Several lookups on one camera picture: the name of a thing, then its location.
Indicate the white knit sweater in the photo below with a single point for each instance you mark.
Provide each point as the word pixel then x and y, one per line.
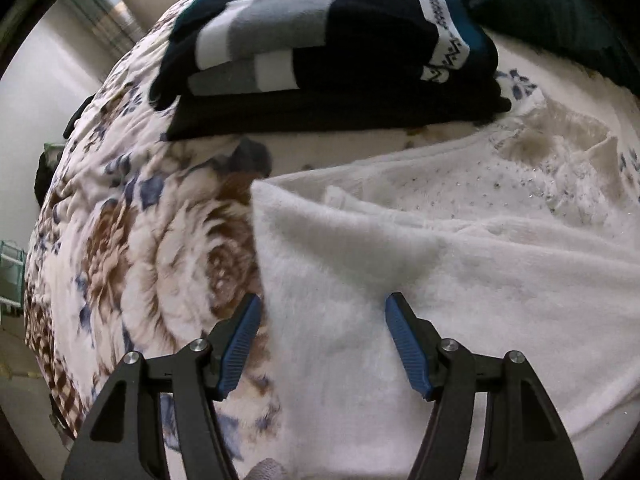
pixel 517 237

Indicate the floral fleece blanket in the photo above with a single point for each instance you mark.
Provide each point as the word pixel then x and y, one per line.
pixel 144 244

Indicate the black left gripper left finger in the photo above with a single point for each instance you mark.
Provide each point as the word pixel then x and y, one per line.
pixel 122 437

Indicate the navy grey striped folded sweater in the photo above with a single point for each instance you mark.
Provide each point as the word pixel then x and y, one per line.
pixel 258 66

